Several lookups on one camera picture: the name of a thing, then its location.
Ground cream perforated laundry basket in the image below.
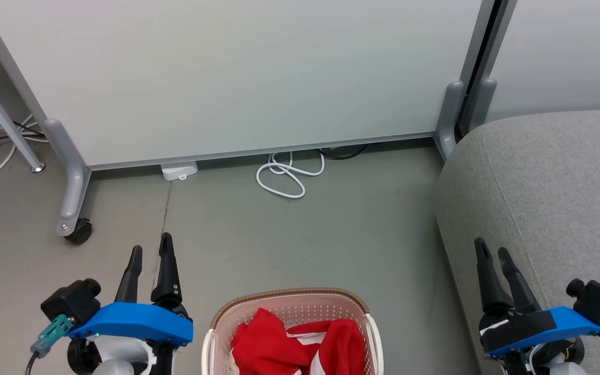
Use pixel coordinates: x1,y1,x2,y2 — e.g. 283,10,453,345
201,287,384,375

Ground coiled white cable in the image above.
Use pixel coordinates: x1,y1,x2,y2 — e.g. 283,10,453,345
256,150,327,200

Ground narrow white partition board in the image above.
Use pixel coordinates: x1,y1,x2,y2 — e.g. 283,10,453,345
469,0,600,133

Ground large white partition board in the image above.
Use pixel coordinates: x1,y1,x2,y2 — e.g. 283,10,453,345
0,0,496,238

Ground black cable under partition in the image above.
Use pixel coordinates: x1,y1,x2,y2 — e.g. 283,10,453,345
318,144,369,160

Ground grey fabric sofa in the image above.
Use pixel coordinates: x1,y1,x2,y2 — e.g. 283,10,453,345
434,108,600,375

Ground red garment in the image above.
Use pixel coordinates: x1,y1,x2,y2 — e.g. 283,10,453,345
231,307,368,375

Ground teal left camera cable plug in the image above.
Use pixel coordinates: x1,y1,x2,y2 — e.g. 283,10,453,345
25,314,74,375

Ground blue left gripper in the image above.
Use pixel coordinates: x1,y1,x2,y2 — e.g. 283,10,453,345
68,232,194,375

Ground white power adapter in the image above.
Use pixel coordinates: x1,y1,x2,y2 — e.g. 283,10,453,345
160,161,198,181

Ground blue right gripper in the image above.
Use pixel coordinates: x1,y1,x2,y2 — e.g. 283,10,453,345
474,238,600,375

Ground black caster wheel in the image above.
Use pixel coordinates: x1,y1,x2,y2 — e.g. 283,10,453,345
65,219,93,245

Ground white floor cable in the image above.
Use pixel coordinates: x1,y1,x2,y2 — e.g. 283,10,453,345
0,115,51,185

